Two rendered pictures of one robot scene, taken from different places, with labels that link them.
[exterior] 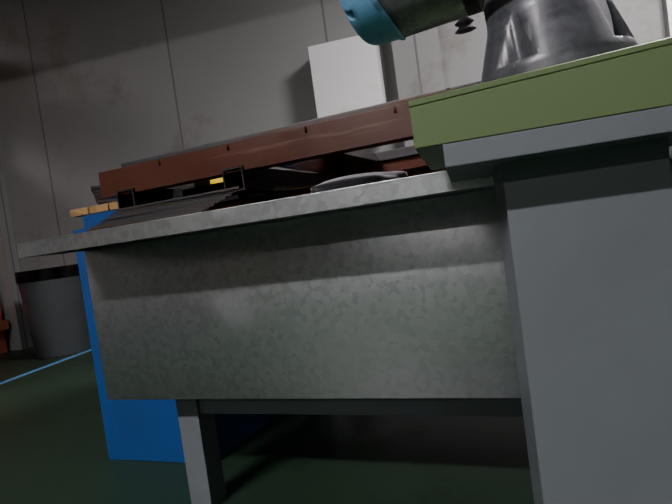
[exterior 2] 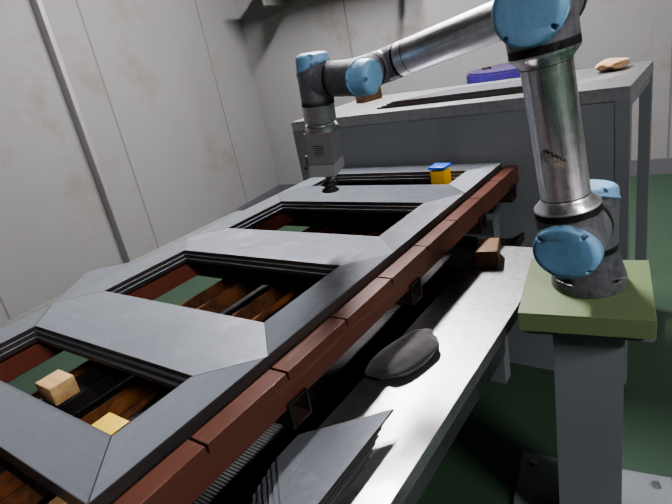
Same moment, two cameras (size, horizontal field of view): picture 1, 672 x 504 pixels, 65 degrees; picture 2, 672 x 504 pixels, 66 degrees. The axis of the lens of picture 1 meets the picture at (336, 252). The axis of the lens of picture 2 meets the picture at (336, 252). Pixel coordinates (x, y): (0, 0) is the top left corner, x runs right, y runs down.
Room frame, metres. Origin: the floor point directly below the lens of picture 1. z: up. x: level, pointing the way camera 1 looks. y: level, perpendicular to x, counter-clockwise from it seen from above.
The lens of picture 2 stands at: (0.79, 0.86, 1.30)
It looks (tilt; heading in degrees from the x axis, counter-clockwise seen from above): 21 degrees down; 286
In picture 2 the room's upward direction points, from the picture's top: 11 degrees counter-clockwise
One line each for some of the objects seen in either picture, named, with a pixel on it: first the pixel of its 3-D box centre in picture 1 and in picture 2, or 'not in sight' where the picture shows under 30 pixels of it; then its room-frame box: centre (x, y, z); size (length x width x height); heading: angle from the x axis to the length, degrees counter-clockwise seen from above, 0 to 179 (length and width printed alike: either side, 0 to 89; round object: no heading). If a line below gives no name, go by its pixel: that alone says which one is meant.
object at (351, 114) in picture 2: not in sight; (458, 98); (0.79, -1.37, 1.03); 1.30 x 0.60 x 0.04; 157
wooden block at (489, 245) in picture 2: not in sight; (487, 252); (0.75, -0.52, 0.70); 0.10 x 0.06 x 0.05; 82
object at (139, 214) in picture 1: (174, 211); (297, 489); (1.08, 0.31, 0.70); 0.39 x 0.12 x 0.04; 67
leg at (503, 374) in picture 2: not in sight; (494, 302); (0.73, -0.90, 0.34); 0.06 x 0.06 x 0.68; 67
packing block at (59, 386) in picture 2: not in sight; (57, 387); (1.59, 0.17, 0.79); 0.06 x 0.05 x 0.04; 157
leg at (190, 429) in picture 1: (189, 367); not in sight; (1.27, 0.39, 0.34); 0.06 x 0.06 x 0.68; 67
